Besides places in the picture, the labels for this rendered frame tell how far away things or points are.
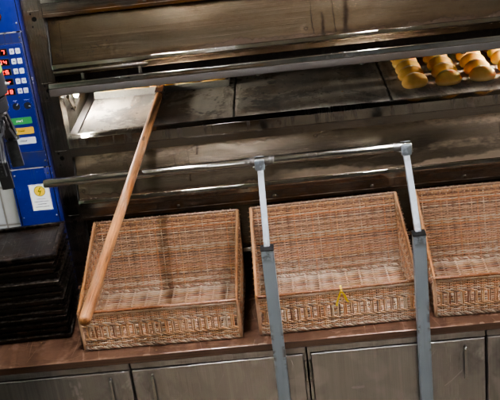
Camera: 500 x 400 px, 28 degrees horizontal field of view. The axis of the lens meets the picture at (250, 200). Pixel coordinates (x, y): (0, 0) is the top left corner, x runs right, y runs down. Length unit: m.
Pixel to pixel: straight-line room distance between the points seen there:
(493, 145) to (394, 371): 0.91
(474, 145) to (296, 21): 0.80
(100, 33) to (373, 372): 1.50
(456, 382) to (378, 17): 1.28
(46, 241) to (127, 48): 0.74
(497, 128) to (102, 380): 1.67
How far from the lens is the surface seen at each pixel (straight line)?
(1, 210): 3.86
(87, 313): 2.43
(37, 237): 3.63
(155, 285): 3.79
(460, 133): 3.71
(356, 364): 3.44
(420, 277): 3.23
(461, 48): 3.45
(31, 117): 3.66
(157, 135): 3.64
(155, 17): 3.54
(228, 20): 3.51
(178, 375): 3.45
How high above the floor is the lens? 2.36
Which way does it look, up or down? 24 degrees down
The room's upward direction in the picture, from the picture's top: 7 degrees counter-clockwise
